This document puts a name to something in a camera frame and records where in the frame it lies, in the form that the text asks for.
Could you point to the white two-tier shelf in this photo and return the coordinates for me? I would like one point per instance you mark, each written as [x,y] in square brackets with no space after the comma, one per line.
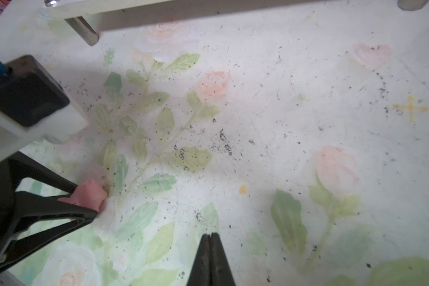
[138,13]

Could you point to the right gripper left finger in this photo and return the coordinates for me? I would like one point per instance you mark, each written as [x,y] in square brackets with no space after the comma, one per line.
[200,272]

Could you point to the pink pig toy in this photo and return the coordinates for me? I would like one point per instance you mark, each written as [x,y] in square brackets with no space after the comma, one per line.
[89,194]

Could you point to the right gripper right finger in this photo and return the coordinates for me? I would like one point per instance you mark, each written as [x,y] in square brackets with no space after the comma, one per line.
[220,271]

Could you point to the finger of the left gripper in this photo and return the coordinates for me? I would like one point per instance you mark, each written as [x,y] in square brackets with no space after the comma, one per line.
[23,210]
[22,167]

